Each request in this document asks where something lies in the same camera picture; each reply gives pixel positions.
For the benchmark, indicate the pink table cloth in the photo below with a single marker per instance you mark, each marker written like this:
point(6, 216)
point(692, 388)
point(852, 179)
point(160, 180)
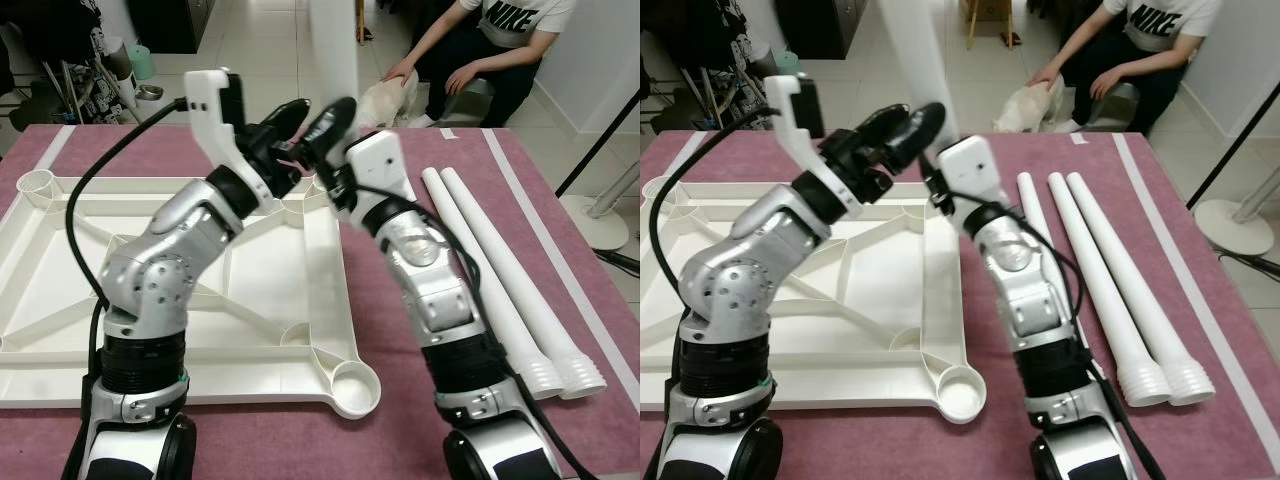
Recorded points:
point(1000, 440)
point(300, 440)

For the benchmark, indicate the black hair dryer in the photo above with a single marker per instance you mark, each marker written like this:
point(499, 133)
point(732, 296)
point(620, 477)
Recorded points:
point(1250, 258)
point(620, 262)

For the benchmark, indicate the long white tape strip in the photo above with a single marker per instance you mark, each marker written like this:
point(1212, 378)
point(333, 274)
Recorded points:
point(553, 240)
point(1205, 300)
point(55, 148)
point(678, 155)

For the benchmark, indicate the clothes rack with dark clothes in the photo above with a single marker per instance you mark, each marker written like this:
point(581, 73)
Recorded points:
point(60, 30)
point(700, 40)

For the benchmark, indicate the white plastic table top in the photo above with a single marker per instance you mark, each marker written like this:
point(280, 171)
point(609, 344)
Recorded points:
point(880, 270)
point(250, 260)

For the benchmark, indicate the black cabinet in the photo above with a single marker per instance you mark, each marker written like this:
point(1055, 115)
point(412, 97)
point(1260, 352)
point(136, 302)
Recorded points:
point(170, 25)
point(825, 25)

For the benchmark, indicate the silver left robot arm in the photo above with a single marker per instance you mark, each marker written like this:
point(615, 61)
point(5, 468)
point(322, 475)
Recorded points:
point(170, 250)
point(740, 270)

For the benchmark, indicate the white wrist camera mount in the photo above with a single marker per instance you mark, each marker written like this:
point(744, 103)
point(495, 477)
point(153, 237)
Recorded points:
point(380, 165)
point(975, 170)
point(205, 105)
point(785, 110)

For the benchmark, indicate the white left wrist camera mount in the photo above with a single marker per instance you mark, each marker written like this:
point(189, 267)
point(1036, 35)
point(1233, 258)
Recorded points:
point(785, 110)
point(205, 105)

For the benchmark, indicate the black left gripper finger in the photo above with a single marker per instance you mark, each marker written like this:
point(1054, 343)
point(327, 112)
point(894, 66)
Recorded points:
point(915, 135)
point(328, 130)
point(880, 125)
point(285, 118)

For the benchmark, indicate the grey low stool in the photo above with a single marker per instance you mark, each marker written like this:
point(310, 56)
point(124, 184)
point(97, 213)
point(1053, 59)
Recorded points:
point(462, 100)
point(1112, 105)

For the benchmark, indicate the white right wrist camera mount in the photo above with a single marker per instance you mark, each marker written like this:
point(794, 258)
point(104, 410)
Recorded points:
point(975, 170)
point(380, 165)

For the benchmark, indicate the metal pet bowl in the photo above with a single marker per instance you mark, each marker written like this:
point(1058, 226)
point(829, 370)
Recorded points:
point(150, 93)

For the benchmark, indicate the white standing fan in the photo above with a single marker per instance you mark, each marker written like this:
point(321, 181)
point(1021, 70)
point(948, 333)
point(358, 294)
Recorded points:
point(1225, 228)
point(590, 225)

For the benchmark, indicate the black slanted pole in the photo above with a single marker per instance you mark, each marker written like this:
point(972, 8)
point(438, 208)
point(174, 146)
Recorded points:
point(600, 140)
point(1235, 155)

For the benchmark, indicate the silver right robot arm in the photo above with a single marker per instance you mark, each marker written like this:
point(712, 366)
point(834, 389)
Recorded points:
point(430, 280)
point(1030, 280)

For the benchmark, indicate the seated person in white shirt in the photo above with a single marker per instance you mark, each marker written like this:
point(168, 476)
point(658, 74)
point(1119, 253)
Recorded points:
point(500, 50)
point(1140, 50)

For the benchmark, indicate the small white dog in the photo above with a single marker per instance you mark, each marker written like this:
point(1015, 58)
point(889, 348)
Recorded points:
point(1025, 105)
point(385, 100)

